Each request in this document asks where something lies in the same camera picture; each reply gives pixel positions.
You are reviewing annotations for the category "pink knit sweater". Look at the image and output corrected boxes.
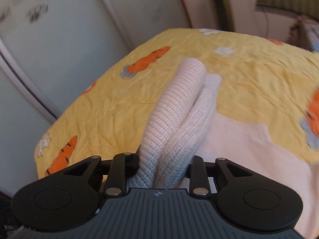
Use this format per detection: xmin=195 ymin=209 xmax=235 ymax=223
xmin=128 ymin=58 xmax=318 ymax=238

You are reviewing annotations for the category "yellow carrot print bedsheet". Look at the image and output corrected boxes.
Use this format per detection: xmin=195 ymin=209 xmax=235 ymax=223
xmin=34 ymin=29 xmax=318 ymax=178

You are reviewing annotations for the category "white floral wardrobe door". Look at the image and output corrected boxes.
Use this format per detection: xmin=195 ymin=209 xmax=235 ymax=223
xmin=1 ymin=0 xmax=189 ymax=196

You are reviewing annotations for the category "gold tower fan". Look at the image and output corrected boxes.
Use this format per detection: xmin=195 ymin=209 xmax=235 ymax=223
xmin=214 ymin=0 xmax=235 ymax=32

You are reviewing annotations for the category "black power cable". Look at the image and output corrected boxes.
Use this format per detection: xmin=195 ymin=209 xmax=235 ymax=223
xmin=249 ymin=0 xmax=271 ymax=39

